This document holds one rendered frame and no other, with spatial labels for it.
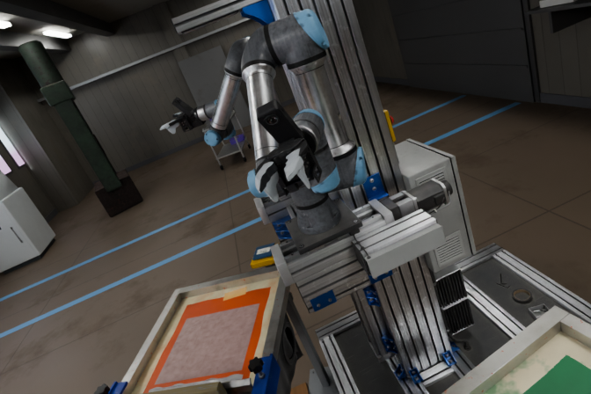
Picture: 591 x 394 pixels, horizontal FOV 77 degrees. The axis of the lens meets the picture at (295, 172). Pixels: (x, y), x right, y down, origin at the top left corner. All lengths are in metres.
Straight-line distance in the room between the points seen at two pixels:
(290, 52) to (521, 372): 0.99
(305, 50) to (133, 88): 9.51
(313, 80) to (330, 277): 0.66
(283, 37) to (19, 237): 6.64
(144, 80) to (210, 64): 1.71
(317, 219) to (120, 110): 9.57
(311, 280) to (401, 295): 0.56
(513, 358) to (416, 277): 0.70
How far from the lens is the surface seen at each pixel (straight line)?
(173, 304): 1.82
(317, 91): 1.06
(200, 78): 10.00
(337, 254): 1.28
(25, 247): 7.39
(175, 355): 1.60
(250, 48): 1.07
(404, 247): 1.22
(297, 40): 1.03
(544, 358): 1.18
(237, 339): 1.48
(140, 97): 10.43
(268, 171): 0.63
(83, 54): 10.64
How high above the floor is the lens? 1.87
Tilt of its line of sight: 20 degrees down
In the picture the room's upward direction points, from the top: 22 degrees counter-clockwise
